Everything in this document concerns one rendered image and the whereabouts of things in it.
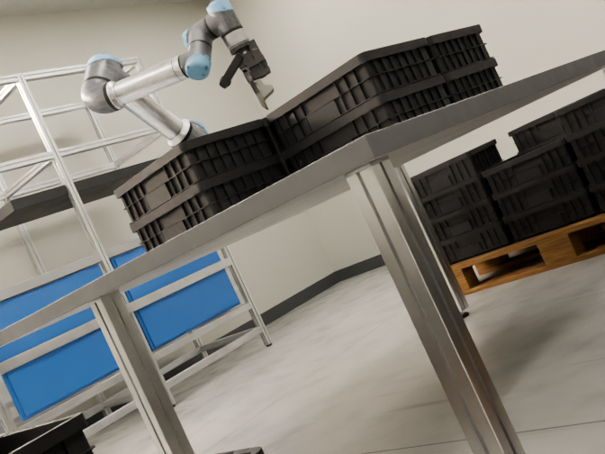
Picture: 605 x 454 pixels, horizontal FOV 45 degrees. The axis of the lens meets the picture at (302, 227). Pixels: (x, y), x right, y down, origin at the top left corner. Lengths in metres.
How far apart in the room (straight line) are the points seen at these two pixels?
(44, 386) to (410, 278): 2.81
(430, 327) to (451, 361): 0.07
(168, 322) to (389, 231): 3.10
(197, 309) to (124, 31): 2.60
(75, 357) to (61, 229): 1.38
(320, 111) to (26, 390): 2.34
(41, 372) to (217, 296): 1.19
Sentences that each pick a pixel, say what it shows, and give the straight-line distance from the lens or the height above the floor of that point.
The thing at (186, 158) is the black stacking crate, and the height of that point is 0.89.
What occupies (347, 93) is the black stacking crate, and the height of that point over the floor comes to 0.87.
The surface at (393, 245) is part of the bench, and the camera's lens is 1.25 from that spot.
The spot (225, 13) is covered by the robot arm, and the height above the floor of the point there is 1.30.
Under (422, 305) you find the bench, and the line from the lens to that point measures 1.26.
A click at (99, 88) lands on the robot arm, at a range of 2.47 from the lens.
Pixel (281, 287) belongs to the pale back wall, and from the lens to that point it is 6.06.
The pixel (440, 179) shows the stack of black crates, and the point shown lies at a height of 0.53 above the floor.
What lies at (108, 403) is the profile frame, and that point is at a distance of 4.64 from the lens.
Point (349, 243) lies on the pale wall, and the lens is 6.36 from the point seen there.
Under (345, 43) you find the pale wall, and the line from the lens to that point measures 5.97.
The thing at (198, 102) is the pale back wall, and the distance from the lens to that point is 6.20.
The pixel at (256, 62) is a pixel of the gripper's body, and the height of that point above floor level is 1.13.
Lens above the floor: 0.62
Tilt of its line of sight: level
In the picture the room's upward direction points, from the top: 25 degrees counter-clockwise
